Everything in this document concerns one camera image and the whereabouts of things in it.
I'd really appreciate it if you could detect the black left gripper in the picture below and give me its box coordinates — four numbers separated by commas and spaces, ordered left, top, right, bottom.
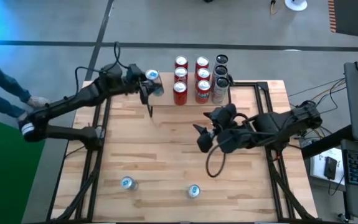
116, 76, 163, 105

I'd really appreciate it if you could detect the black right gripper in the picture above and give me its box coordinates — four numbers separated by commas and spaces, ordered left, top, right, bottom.
192, 123, 260, 154

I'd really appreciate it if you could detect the silver blue Red Bull can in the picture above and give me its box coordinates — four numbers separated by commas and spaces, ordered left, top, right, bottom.
144, 68, 165, 96
187, 184, 202, 199
120, 175, 138, 191

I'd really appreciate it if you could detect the red blue Fanta can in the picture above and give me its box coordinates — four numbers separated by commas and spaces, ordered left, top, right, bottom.
194, 56, 210, 71
195, 79, 212, 105
195, 68, 211, 82

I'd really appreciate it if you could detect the white can black lid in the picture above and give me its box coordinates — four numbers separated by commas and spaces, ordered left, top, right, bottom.
215, 54, 230, 68
211, 75, 232, 105
213, 64, 230, 78

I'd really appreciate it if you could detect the white paper sheet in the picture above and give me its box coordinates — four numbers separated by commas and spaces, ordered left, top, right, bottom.
309, 147, 346, 187

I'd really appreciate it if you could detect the black phone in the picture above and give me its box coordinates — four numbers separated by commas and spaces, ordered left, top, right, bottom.
323, 156, 337, 180

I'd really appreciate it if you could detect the person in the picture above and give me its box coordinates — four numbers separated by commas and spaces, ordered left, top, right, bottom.
0, 49, 51, 123

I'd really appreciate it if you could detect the white round stand base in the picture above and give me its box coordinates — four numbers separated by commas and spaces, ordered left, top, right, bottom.
284, 0, 309, 12

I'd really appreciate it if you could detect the green floor panel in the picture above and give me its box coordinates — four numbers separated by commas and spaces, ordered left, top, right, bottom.
0, 113, 46, 224

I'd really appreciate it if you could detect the black orange-striped floor mat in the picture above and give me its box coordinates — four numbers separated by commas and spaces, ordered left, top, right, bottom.
327, 0, 358, 39

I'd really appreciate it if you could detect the wooden shelf black metal frame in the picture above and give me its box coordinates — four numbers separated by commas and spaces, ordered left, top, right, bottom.
144, 72, 232, 118

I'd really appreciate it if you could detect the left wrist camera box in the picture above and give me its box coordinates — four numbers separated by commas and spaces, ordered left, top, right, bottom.
125, 63, 147, 81

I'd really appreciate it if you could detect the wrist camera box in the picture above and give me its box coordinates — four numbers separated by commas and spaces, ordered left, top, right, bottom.
125, 63, 147, 81
211, 104, 239, 128

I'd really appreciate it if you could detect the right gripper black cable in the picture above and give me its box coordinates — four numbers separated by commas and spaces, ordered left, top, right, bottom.
205, 144, 227, 179

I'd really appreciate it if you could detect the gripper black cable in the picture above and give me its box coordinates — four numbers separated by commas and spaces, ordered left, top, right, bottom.
205, 144, 227, 179
74, 41, 130, 94

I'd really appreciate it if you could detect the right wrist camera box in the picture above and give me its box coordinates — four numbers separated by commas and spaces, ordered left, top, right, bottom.
211, 104, 239, 128

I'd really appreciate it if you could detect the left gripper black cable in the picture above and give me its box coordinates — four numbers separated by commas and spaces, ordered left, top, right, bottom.
74, 41, 130, 94

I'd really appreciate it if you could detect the black metal table frame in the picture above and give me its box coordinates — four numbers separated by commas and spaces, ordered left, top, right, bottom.
46, 80, 319, 224

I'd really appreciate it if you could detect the black cable bundle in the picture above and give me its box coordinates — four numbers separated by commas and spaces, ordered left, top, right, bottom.
264, 149, 315, 223
50, 146, 103, 223

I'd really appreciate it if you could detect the floor cable tangle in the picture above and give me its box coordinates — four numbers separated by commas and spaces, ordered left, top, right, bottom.
287, 77, 347, 147

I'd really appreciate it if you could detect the yellow floor cable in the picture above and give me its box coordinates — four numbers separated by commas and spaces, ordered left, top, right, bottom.
270, 0, 281, 16

